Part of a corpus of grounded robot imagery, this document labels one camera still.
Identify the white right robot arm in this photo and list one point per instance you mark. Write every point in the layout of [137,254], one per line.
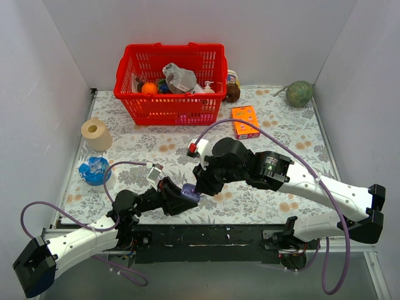
[356,210]

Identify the brown jar with label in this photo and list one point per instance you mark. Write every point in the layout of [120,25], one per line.
[233,91]

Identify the orange fruit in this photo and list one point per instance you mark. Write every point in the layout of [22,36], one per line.
[149,88]

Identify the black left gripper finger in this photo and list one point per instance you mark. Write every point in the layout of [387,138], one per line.
[177,207]
[170,189]

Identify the dark green toy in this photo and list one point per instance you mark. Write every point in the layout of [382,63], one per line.
[162,86]

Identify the beige paper roll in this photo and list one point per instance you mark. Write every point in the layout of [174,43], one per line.
[96,134]

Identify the grey crumpled bag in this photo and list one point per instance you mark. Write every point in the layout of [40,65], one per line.
[179,80]

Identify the red plastic shopping basket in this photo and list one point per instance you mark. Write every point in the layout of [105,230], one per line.
[146,61]

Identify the blue wrapped tissue roll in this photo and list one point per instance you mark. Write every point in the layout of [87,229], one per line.
[92,172]

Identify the floral patterned table mat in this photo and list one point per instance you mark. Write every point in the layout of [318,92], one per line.
[289,131]

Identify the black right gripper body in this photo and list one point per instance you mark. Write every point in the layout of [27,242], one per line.
[205,174]

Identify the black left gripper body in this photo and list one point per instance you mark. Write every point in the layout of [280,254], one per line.
[167,195]

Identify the green melon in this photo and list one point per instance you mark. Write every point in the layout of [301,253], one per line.
[298,94]

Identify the lavender earbud charging case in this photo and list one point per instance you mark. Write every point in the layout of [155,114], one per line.
[191,192]

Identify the white pump bottle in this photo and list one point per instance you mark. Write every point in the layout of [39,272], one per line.
[207,88]

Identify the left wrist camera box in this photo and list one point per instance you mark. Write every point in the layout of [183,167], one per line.
[155,174]

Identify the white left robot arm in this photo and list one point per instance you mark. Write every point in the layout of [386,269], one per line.
[42,261]

